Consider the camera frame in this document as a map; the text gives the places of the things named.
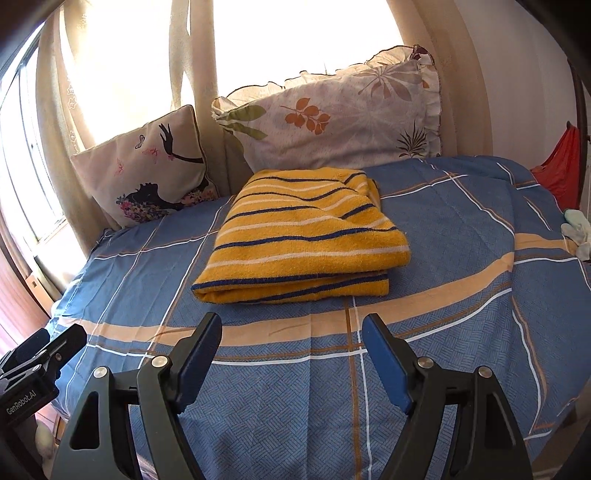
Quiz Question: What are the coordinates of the window frame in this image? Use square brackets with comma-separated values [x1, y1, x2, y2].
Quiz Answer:
[0, 28, 70, 245]

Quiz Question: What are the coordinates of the blue checked bed sheet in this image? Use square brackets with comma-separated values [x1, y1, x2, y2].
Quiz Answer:
[48, 156, 591, 480]

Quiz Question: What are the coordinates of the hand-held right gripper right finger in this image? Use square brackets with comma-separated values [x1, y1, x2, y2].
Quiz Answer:
[361, 314, 532, 480]

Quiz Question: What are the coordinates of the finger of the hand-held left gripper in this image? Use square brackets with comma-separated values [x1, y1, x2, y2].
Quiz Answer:
[25, 324, 88, 377]
[0, 329, 49, 377]

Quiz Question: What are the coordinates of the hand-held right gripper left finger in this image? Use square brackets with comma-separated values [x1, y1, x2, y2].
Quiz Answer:
[51, 312, 223, 480]

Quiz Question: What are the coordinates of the yellow striped knit sweater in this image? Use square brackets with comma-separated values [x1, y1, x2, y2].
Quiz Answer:
[191, 167, 411, 305]

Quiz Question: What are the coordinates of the pale crumpled cloth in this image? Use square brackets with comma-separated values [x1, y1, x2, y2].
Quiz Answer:
[561, 209, 591, 262]

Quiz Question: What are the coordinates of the leaf print white pillow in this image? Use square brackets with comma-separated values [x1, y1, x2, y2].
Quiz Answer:
[211, 45, 444, 178]

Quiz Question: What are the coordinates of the red cloth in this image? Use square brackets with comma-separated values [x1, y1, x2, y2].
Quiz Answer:
[530, 121, 586, 210]

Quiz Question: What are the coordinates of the silhouette print beige cushion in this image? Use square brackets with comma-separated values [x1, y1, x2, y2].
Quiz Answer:
[70, 104, 220, 229]

